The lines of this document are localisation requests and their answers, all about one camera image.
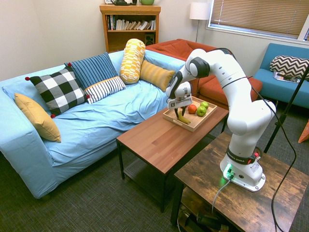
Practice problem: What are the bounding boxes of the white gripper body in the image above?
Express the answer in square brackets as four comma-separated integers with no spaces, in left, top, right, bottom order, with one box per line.
[167,95,194,111]

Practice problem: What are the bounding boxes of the yellow banana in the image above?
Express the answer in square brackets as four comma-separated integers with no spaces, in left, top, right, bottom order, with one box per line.
[178,110,192,125]

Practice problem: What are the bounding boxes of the light wooden tray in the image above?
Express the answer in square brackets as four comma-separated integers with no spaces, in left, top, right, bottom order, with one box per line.
[162,96,218,133]

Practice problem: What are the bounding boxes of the reddish wood coffee table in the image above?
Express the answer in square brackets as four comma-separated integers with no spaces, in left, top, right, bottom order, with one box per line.
[116,105,229,214]

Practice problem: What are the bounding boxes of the mustard striped pillow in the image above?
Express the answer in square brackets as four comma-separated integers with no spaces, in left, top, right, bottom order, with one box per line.
[139,59,176,93]

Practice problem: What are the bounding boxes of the orange sofa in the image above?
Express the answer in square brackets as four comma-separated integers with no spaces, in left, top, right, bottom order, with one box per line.
[145,38,264,111]

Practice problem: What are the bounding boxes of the yellow patterned bolster pillow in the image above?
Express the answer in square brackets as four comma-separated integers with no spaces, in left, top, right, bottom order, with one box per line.
[119,38,146,85]

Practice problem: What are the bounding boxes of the white navy striped pillow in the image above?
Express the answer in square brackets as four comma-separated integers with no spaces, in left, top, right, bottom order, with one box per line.
[84,75,127,105]

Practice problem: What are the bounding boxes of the light blue sofa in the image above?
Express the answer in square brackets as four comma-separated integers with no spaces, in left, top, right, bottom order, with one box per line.
[0,49,192,200]

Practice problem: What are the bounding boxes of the leaning pale books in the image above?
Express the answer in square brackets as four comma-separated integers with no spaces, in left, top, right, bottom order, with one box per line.
[116,19,157,31]

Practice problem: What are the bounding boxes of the teal sofa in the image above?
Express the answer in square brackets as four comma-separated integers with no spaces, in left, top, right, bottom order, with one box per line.
[253,43,309,110]

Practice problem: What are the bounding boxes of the blue striped pillow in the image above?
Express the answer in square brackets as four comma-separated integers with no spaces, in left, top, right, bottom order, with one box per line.
[64,52,119,91]

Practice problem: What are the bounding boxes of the wooden bookshelf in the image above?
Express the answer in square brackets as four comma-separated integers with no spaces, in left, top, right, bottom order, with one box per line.
[99,3,162,54]

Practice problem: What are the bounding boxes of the white floor lamp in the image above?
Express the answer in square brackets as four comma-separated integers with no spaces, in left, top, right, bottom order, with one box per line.
[189,2,211,44]

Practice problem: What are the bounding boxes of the dark spine books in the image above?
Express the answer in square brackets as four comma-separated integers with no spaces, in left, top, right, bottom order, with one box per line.
[107,14,117,31]

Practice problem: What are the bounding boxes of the magazine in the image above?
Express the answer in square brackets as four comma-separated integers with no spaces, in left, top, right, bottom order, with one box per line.
[273,71,302,84]

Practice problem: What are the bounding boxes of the rustic dark wood side table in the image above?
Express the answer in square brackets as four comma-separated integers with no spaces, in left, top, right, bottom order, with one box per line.
[170,131,309,232]

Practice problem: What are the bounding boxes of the black device under table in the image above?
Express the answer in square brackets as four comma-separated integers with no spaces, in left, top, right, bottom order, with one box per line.
[178,208,233,232]

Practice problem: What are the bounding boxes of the black object on shelf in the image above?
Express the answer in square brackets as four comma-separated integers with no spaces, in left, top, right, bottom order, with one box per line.
[112,0,136,6]

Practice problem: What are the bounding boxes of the black white chevron pillow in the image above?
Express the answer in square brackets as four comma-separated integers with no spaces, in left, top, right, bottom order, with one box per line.
[269,55,309,82]

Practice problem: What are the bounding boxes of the brown window blinds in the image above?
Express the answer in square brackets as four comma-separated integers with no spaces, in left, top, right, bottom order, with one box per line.
[208,0,309,41]

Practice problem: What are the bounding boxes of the black white checked pillow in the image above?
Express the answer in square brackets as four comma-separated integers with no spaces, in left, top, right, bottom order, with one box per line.
[25,62,91,119]

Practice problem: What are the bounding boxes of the orange cushion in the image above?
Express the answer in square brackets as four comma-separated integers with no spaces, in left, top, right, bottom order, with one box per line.
[298,119,309,144]

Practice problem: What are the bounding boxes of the plain mustard pillow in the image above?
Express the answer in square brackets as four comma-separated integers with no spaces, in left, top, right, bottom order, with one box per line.
[14,92,62,144]

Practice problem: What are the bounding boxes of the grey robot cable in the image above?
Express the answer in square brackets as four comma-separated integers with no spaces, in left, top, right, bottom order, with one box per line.
[211,177,233,215]

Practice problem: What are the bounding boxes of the black camera stand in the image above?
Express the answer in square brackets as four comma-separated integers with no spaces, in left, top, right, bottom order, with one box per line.
[263,69,309,154]

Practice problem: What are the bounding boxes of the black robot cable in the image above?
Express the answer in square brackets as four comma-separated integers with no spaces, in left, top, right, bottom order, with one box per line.
[221,47,298,232]

